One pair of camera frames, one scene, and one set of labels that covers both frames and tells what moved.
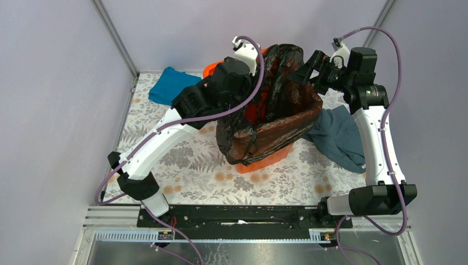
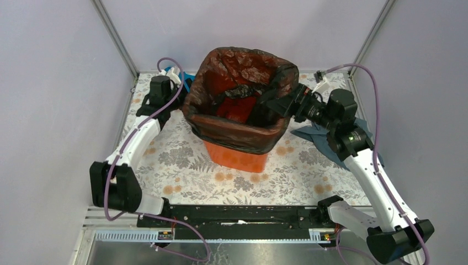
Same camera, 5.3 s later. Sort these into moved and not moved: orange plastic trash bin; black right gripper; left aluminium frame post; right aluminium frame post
Moved: black right gripper; orange plastic trash bin
Not moved: right aluminium frame post; left aluminium frame post
